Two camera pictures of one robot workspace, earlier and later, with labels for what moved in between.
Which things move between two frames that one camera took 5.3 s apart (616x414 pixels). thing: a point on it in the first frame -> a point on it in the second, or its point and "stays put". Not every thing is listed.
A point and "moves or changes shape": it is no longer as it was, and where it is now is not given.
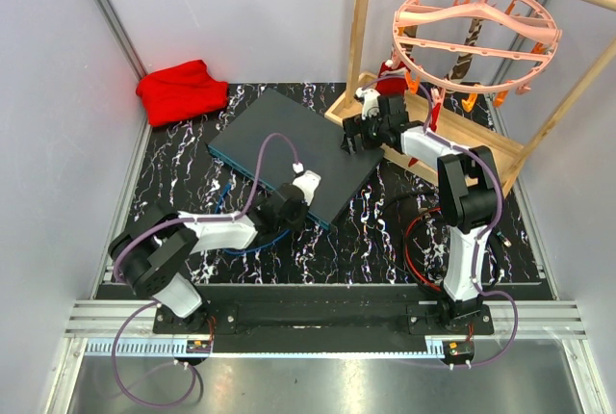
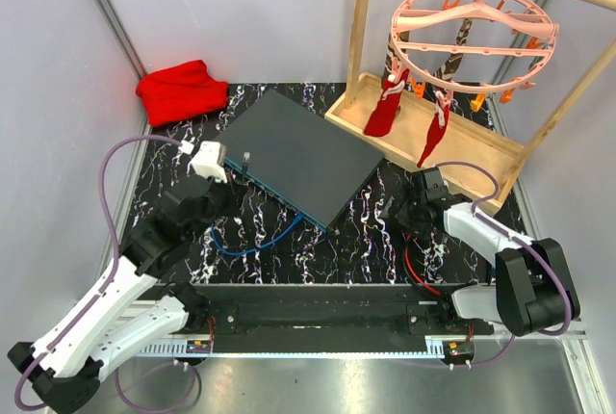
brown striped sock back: (461, 64) -> (451, 63)
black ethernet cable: (496, 239) moves or changes shape
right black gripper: (355, 126) -> (421, 229)
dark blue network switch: (276, 132) stays put
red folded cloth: (179, 91) stays put
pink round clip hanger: (474, 36) stays put
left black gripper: (304, 210) -> (235, 195)
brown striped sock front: (409, 31) -> (390, 59)
